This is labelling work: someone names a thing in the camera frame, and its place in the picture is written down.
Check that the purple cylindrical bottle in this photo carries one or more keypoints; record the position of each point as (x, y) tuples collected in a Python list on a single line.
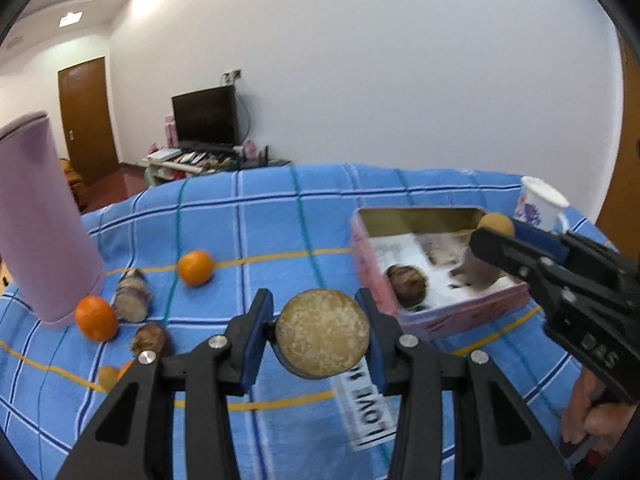
[(45, 220)]

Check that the ceiling light panel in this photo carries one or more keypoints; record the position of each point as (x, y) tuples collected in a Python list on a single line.
[(70, 19)]

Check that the brown taro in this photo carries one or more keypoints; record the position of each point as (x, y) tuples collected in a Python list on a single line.
[(407, 285), (150, 338)]

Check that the white floral cup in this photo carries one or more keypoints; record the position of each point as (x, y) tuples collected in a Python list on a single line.
[(537, 205)]

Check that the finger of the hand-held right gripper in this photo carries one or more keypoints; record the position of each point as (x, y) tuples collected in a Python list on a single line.
[(510, 257), (540, 240)]

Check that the ceiling air vent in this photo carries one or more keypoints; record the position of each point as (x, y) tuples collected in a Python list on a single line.
[(16, 41)]

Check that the brown wooden door frame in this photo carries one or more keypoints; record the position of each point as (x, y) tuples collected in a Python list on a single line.
[(622, 160)]

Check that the white television stand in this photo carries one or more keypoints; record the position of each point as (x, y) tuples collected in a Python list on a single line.
[(165, 170)]

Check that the wooden chair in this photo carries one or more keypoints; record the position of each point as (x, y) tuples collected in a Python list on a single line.
[(72, 180)]

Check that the person's right hand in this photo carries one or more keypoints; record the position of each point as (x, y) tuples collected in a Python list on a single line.
[(595, 422)]

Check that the black television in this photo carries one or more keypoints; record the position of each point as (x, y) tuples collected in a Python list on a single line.
[(205, 115)]

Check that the small yellow-brown fruit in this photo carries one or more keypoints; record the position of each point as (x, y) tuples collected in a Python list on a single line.
[(106, 377), (497, 222)]

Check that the pink tin box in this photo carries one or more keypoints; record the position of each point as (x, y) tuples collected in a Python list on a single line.
[(430, 322)]

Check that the white flat box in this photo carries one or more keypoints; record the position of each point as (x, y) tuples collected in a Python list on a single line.
[(162, 154)]

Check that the brown wooden door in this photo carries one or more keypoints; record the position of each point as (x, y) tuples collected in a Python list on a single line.
[(87, 120)]

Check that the blue plaid blanket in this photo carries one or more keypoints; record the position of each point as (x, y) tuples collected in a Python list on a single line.
[(300, 220)]

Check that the small pink patterned box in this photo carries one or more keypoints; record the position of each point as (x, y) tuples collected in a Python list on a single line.
[(251, 150)]

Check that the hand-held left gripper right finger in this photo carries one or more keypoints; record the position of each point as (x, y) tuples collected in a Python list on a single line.
[(376, 345)]

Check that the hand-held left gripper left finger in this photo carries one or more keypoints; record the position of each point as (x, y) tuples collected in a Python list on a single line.
[(256, 340)]

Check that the wall power socket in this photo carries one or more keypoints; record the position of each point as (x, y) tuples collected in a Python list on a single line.
[(232, 75)]

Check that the cut taro piece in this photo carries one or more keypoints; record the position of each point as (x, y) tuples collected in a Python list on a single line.
[(131, 296)]

